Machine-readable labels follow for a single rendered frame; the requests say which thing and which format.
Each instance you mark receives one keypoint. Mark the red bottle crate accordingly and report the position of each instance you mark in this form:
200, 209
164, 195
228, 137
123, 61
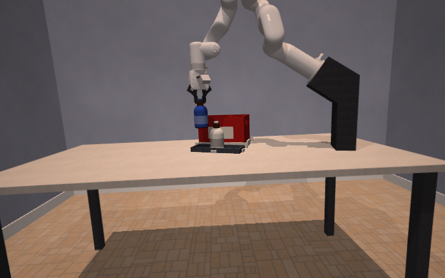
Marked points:
235, 128

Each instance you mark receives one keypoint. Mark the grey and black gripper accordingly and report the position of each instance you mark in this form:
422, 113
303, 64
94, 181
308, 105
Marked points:
195, 84

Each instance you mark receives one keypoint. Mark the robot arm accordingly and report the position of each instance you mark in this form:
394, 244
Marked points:
273, 45

